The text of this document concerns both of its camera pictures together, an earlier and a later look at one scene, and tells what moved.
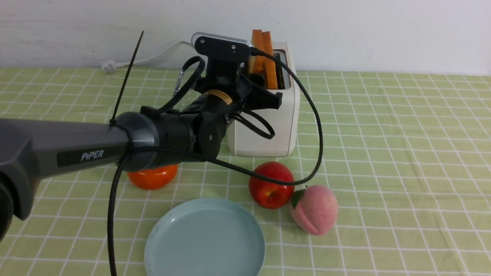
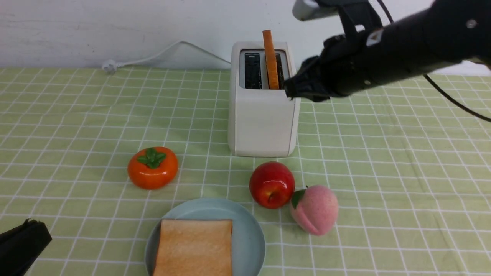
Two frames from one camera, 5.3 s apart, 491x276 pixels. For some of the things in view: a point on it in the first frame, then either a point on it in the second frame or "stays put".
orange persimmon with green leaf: [153, 179] stays put
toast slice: [257, 64] → [194, 247]
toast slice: [271, 68] stays put
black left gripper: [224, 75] → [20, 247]
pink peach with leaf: [315, 209] stays put
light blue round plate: [205, 236] stays put
